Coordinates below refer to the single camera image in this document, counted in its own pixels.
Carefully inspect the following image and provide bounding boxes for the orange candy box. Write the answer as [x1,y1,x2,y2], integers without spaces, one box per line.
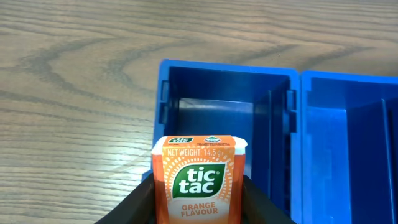
[150,134,249,224]

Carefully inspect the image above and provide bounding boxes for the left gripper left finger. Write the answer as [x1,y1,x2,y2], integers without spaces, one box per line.
[95,172,157,224]

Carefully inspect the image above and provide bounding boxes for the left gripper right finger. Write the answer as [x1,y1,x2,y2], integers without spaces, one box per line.
[241,175,296,224]

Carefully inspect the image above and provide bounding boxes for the blue tray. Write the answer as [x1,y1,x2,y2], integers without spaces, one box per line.
[142,58,398,224]

